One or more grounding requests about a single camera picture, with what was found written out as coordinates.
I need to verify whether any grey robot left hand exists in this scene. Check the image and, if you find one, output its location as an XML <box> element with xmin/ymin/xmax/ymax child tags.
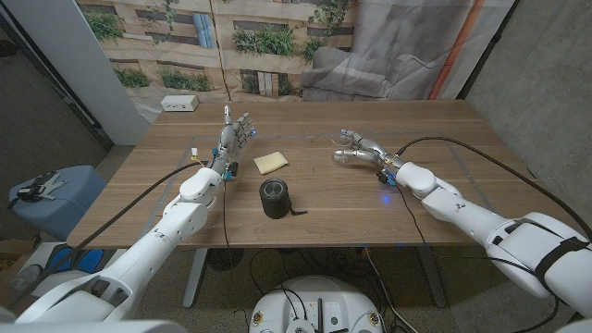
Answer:
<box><xmin>206</xmin><ymin>105</ymin><xmax>257</xmax><ymax>173</ymax></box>

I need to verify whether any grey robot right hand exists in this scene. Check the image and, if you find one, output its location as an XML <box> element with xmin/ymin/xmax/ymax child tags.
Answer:
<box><xmin>333</xmin><ymin>129</ymin><xmax>407</xmax><ymax>173</ymax></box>

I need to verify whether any clear glass beaker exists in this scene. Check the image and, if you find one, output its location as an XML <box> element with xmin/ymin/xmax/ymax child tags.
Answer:
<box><xmin>330</xmin><ymin>133</ymin><xmax>355</xmax><ymax>167</ymax></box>

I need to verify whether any yellow sponge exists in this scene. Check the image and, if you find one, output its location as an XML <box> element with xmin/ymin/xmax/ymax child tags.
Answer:
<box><xmin>253</xmin><ymin>151</ymin><xmax>290</xmax><ymax>176</ymax></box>

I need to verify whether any black cylindrical speaker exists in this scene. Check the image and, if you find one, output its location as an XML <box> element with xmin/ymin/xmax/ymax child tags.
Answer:
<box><xmin>258</xmin><ymin>178</ymin><xmax>309</xmax><ymax>220</ymax></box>

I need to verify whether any white power strip box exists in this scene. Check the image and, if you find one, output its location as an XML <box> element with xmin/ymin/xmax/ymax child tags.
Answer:
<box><xmin>160</xmin><ymin>94</ymin><xmax>200</xmax><ymax>113</ymax></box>

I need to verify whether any printed backdrop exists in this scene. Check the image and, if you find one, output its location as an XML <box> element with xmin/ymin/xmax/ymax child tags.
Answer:
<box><xmin>75</xmin><ymin>0</ymin><xmax>517</xmax><ymax>125</ymax></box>

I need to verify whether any black round floor fan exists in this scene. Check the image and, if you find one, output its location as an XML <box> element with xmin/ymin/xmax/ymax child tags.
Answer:
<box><xmin>206</xmin><ymin>248</ymin><xmax>245</xmax><ymax>272</ymax></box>

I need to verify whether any white table leg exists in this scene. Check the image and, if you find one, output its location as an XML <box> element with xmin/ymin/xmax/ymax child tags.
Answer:
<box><xmin>182</xmin><ymin>248</ymin><xmax>209</xmax><ymax>310</ymax></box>
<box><xmin>415</xmin><ymin>244</ymin><xmax>448</xmax><ymax>309</ymax></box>

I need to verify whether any white robot torso base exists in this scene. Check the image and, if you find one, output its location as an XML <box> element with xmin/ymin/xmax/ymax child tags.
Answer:
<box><xmin>248</xmin><ymin>275</ymin><xmax>384</xmax><ymax>333</ymax></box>

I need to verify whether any white pillar panel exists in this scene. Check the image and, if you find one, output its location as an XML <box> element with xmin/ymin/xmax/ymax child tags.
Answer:
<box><xmin>0</xmin><ymin>0</ymin><xmax>152</xmax><ymax>147</ymax></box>

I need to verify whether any blue padded stool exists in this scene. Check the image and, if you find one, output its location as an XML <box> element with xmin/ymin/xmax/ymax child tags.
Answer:
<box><xmin>7</xmin><ymin>165</ymin><xmax>108</xmax><ymax>241</ymax></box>

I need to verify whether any grey and black tool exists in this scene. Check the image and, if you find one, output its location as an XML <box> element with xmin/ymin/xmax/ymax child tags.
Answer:
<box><xmin>6</xmin><ymin>170</ymin><xmax>68</xmax><ymax>209</ymax></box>

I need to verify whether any cardboard box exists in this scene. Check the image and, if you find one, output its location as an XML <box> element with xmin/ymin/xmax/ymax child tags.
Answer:
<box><xmin>0</xmin><ymin>238</ymin><xmax>41</xmax><ymax>274</ymax></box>

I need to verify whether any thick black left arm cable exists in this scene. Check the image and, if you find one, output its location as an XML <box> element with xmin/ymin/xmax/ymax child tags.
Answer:
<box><xmin>4</xmin><ymin>160</ymin><xmax>210</xmax><ymax>311</ymax></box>

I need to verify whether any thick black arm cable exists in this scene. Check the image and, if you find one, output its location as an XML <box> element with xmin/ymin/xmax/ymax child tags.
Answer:
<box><xmin>395</xmin><ymin>135</ymin><xmax>592</xmax><ymax>333</ymax></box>
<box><xmin>4</xmin><ymin>160</ymin><xmax>210</xmax><ymax>311</ymax></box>

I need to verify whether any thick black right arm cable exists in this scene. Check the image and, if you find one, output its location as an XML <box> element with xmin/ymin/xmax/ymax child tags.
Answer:
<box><xmin>395</xmin><ymin>135</ymin><xmax>592</xmax><ymax>333</ymax></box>

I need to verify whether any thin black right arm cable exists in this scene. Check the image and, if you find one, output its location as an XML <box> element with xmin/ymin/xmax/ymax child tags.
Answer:
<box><xmin>396</xmin><ymin>183</ymin><xmax>537</xmax><ymax>274</ymax></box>

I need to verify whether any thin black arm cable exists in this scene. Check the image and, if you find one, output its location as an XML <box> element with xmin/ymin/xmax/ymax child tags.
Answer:
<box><xmin>396</xmin><ymin>183</ymin><xmax>537</xmax><ymax>274</ymax></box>
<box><xmin>220</xmin><ymin>179</ymin><xmax>232</xmax><ymax>253</ymax></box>

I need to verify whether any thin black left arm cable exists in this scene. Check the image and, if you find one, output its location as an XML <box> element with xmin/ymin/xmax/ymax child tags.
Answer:
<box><xmin>220</xmin><ymin>179</ymin><xmax>232</xmax><ymax>253</ymax></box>

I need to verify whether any grey floor cable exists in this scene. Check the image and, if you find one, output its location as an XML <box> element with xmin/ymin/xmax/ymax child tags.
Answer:
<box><xmin>364</xmin><ymin>248</ymin><xmax>408</xmax><ymax>333</ymax></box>

